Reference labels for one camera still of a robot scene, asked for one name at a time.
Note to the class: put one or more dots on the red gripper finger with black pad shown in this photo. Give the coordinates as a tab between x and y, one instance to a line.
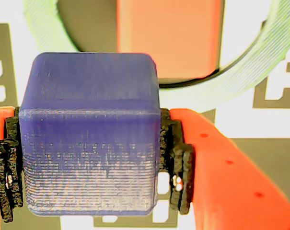
5	167
231	187

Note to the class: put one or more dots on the blue cube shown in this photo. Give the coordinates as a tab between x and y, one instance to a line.
87	134

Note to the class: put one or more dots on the red cube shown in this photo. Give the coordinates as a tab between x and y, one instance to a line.
168	36

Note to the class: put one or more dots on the black white marker checkerboard mat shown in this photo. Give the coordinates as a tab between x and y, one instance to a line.
255	124

